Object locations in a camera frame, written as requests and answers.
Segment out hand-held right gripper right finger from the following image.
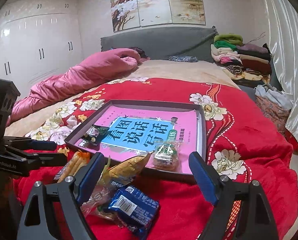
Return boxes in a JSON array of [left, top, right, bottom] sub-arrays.
[[188, 151, 281, 240]]

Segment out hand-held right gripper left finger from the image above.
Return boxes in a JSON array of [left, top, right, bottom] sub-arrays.
[[16, 152, 107, 240]]

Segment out dark cloth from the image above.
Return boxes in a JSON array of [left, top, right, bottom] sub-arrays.
[[125, 46, 149, 58]]

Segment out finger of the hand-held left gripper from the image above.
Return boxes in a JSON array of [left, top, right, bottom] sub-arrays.
[[4, 136, 57, 151], [21, 152, 67, 167]]

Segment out red floral blanket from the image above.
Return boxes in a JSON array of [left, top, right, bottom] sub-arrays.
[[14, 77, 298, 240]]

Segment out floral fabric bag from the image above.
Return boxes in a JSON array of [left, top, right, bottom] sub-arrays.
[[255, 96, 291, 135]]

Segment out beige bedsheet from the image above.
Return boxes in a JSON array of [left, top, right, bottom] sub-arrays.
[[4, 59, 239, 140]]

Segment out clear biscuit packet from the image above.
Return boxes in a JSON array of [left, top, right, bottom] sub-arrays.
[[150, 141, 183, 173]]

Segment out blue cookie packet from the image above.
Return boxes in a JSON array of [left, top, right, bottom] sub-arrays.
[[107, 185, 161, 233]]

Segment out green snack packet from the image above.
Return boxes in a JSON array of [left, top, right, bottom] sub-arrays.
[[82, 124, 109, 147]]

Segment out grey shallow box tray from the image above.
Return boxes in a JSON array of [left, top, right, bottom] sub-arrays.
[[64, 99, 207, 185]]

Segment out pink pillow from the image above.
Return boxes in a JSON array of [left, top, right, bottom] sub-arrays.
[[7, 48, 151, 127]]

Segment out white wardrobe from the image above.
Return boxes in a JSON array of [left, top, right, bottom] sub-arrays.
[[0, 0, 83, 98]]

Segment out clear printed snack packet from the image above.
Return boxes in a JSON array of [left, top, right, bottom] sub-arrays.
[[81, 180, 122, 222]]

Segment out orange rice cracker packet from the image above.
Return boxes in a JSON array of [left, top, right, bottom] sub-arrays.
[[57, 151, 92, 183]]

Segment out stack of folded clothes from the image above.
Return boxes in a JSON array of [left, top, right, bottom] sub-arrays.
[[211, 33, 273, 82]]

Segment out grey white cloth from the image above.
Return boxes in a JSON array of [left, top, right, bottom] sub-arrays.
[[255, 84, 293, 110]]

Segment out blue patterned pillow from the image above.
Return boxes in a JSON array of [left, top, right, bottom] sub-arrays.
[[168, 55, 199, 63]]

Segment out floral wall painting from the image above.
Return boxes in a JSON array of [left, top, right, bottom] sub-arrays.
[[110, 0, 206, 33]]

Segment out pink and blue book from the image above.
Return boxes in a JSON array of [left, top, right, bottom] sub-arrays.
[[75, 105, 198, 175]]

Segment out white satin curtain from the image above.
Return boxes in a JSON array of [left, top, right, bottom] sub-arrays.
[[259, 0, 298, 144]]

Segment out yellow snack packet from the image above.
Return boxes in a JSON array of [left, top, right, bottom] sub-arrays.
[[102, 152, 152, 188]]

